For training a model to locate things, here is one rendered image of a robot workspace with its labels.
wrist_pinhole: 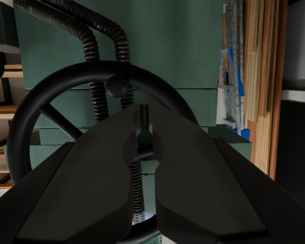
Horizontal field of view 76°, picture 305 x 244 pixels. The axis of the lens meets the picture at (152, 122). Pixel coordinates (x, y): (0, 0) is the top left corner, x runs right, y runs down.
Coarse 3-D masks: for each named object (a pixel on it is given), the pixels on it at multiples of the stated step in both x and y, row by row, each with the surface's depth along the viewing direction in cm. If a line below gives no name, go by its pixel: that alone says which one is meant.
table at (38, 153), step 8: (208, 128) 61; (216, 128) 61; (224, 128) 61; (32, 136) 54; (216, 136) 53; (224, 136) 53; (232, 136) 53; (240, 136) 52; (32, 144) 47; (40, 144) 47; (144, 144) 46; (232, 144) 47; (240, 144) 47; (248, 144) 47; (32, 152) 47; (40, 152) 47; (48, 152) 47; (240, 152) 48; (248, 152) 48; (32, 160) 48; (40, 160) 48; (144, 160) 38; (152, 160) 38; (144, 168) 38; (152, 168) 38
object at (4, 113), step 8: (0, 56) 259; (8, 72) 224; (16, 72) 225; (8, 80) 270; (8, 88) 270; (8, 96) 270; (0, 104) 254; (8, 104) 269; (0, 112) 232; (8, 112) 232; (0, 120) 236; (8, 120) 276; (0, 144) 252; (0, 152) 243; (0, 176) 277; (8, 176) 267; (0, 184) 255; (8, 184) 255
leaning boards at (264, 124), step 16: (256, 0) 145; (272, 0) 142; (288, 0) 142; (224, 16) 205; (256, 16) 147; (272, 16) 148; (224, 32) 207; (256, 32) 150; (272, 32) 154; (256, 48) 155; (272, 48) 155; (256, 64) 157; (272, 64) 157; (256, 80) 159; (272, 80) 158; (256, 96) 161; (272, 96) 161; (256, 112) 164; (272, 112) 164; (256, 128) 191; (272, 128) 167; (256, 144) 187; (272, 144) 169; (256, 160) 189; (272, 160) 171; (272, 176) 172
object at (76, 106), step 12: (60, 96) 44; (72, 96) 44; (84, 96) 44; (108, 96) 44; (144, 96) 45; (192, 96) 45; (204, 96) 45; (216, 96) 45; (60, 108) 45; (72, 108) 45; (84, 108) 45; (108, 108) 45; (120, 108) 45; (192, 108) 45; (204, 108) 45; (216, 108) 45; (48, 120) 46; (72, 120) 46; (84, 120) 46; (204, 120) 46
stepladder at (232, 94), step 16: (224, 0) 112; (240, 0) 111; (240, 16) 113; (240, 32) 115; (224, 48) 119; (240, 48) 117; (224, 64) 133; (240, 64) 119; (224, 80) 135; (240, 80) 121; (224, 96) 138; (240, 96) 123; (224, 112) 144; (240, 112) 126; (240, 128) 127
